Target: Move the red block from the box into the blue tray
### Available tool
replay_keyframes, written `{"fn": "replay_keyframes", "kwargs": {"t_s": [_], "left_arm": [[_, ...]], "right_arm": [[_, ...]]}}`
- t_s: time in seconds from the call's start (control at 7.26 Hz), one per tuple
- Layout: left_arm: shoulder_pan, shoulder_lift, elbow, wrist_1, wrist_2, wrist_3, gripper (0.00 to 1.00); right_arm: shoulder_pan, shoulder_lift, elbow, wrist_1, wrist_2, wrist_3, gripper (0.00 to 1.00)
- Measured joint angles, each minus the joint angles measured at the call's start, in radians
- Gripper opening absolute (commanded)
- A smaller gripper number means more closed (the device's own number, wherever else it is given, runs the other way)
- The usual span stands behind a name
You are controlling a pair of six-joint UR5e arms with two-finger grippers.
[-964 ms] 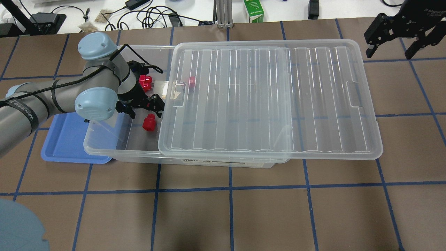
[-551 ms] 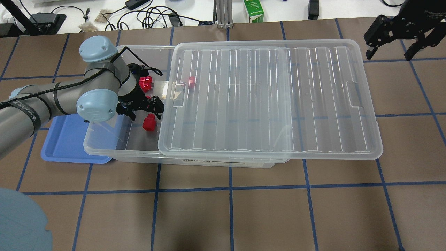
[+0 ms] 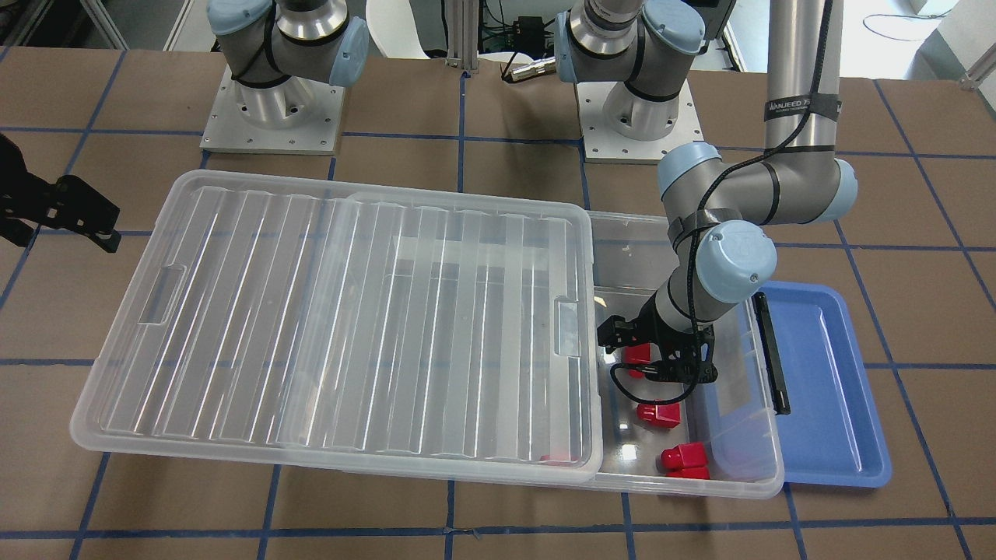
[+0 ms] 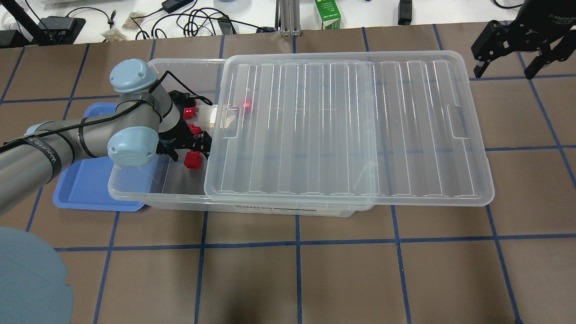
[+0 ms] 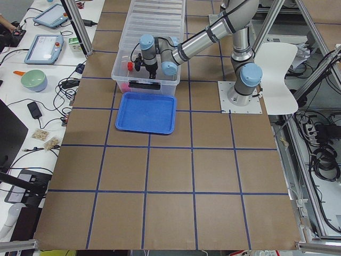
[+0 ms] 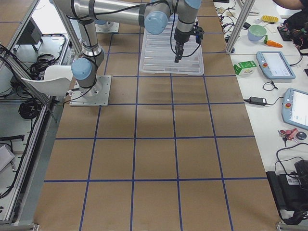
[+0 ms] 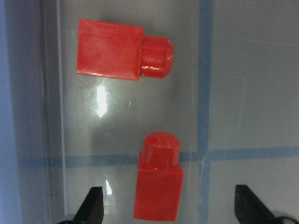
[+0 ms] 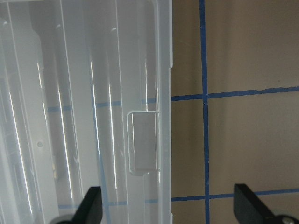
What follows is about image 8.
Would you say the clear plastic box lid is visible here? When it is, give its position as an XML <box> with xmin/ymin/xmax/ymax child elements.
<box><xmin>0</xmin><ymin>0</ymin><xmax>173</xmax><ymax>224</ymax></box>

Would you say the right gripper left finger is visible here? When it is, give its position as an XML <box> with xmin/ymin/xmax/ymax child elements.
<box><xmin>72</xmin><ymin>186</ymin><xmax>103</xmax><ymax>224</ymax></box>

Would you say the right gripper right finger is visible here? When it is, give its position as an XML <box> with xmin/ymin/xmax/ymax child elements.
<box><xmin>233</xmin><ymin>183</ymin><xmax>276</xmax><ymax>224</ymax></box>

